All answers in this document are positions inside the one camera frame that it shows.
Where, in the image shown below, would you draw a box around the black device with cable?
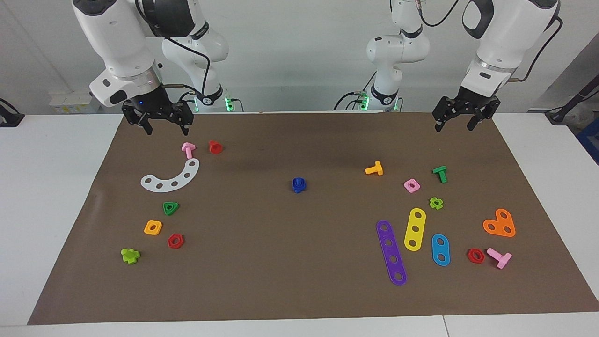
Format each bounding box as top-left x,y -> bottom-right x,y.
0,98 -> 25,128

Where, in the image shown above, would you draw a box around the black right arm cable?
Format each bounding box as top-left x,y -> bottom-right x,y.
135,0 -> 211,96

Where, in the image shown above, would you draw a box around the brown table mat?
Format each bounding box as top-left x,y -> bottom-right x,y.
27,111 -> 599,325

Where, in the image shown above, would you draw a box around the white power boxes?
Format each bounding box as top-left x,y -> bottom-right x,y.
49,90 -> 101,114

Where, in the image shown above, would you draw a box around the orange heart-shaped plastic plate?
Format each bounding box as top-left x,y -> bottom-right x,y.
482,208 -> 516,238

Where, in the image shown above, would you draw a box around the black stand with cable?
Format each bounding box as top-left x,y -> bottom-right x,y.
545,75 -> 599,125

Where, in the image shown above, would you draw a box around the blue crate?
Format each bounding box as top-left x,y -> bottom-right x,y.
576,117 -> 599,164

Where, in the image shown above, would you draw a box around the white curved perforated plate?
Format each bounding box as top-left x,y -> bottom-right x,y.
140,158 -> 200,193

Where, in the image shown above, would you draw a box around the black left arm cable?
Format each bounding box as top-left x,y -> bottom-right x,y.
418,0 -> 563,84

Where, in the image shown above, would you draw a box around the black base cables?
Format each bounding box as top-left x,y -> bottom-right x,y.
334,75 -> 377,111
178,84 -> 245,113

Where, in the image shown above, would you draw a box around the yellow three-hole plastic plate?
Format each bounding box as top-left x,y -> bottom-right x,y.
404,208 -> 427,252

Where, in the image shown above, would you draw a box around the blue two-hole plastic plate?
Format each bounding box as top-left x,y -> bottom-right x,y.
431,234 -> 451,267

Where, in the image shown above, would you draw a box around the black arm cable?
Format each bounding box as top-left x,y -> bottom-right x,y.
418,0 -> 563,84
135,0 -> 211,96

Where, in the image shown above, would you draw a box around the purple four-hole plastic plate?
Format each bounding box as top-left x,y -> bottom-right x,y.
376,220 -> 408,286

